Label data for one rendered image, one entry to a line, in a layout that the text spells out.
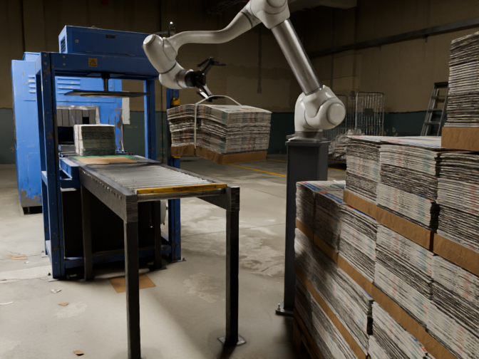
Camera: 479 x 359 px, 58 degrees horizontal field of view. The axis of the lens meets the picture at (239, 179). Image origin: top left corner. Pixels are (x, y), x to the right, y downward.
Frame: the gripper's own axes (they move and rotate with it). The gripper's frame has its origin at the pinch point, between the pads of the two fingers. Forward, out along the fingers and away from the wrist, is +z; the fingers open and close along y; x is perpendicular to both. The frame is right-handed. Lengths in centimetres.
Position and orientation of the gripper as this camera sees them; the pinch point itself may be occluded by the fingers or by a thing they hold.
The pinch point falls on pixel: (221, 80)
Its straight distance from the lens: 201.9
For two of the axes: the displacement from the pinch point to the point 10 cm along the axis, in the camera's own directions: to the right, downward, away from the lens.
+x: -6.8, 1.2, -7.3
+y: -0.5, 9.8, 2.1
